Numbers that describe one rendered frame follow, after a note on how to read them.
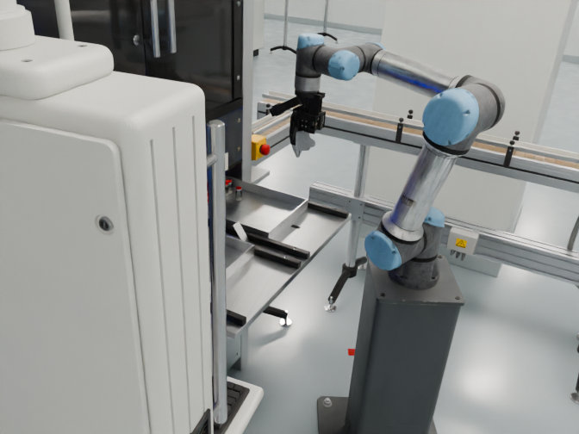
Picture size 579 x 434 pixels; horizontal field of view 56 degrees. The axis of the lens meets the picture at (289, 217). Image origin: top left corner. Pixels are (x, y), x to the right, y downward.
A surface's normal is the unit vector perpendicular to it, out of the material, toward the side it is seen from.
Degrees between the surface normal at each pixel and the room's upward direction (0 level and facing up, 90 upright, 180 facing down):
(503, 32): 90
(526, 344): 0
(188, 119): 90
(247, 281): 0
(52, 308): 90
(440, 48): 90
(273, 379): 0
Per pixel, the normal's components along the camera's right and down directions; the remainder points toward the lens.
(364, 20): -0.48, 0.40
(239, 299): 0.05, -0.87
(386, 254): -0.75, 0.39
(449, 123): -0.69, 0.20
